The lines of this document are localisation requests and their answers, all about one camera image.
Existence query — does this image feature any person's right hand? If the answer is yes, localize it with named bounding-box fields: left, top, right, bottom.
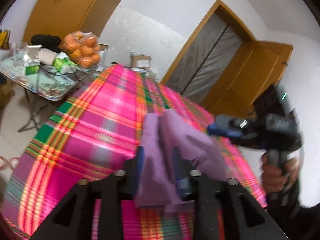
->
left=261, top=152, right=301, bottom=193

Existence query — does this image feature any wooden wardrobe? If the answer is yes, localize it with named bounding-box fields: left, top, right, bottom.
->
left=22, top=0, right=138, bottom=46

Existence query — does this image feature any wooden door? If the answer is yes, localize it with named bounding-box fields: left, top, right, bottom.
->
left=201, top=41, right=293, bottom=118

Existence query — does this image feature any black cloth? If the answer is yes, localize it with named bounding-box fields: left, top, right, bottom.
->
left=31, top=34, right=62, bottom=53

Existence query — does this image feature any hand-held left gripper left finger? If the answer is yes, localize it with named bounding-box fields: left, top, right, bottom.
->
left=30, top=146, right=145, bottom=240

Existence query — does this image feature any green white box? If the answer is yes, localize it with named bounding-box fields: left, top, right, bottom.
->
left=25, top=65, right=41, bottom=76

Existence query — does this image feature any green tissue pack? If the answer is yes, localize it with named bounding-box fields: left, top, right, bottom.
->
left=53, top=52, right=77, bottom=74

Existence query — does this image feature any clear plastic door curtain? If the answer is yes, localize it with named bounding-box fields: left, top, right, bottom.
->
left=166, top=14, right=242, bottom=97

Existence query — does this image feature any person's right forearm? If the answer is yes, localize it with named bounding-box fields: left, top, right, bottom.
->
left=265, top=180, right=320, bottom=221

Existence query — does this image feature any purple sweater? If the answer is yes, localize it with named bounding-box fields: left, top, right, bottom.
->
left=135, top=109, right=228, bottom=213

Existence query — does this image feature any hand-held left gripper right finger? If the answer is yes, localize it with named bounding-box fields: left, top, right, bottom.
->
left=172, top=147, right=288, bottom=240

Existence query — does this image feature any pink green plaid bed sheet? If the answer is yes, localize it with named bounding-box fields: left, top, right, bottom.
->
left=0, top=64, right=268, bottom=240

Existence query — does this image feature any bag of oranges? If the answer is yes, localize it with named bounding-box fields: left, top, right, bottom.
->
left=62, top=31, right=101, bottom=69

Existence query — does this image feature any yellow bag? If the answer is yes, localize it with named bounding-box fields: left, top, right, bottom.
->
left=0, top=29, right=11, bottom=51

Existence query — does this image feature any folding table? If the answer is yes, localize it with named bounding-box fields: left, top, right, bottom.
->
left=0, top=52, right=101, bottom=133

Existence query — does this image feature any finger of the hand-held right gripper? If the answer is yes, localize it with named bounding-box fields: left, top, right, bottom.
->
left=207, top=114, right=241, bottom=138

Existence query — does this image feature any cardboard box with label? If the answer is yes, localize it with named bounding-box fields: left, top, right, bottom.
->
left=130, top=52, right=153, bottom=70

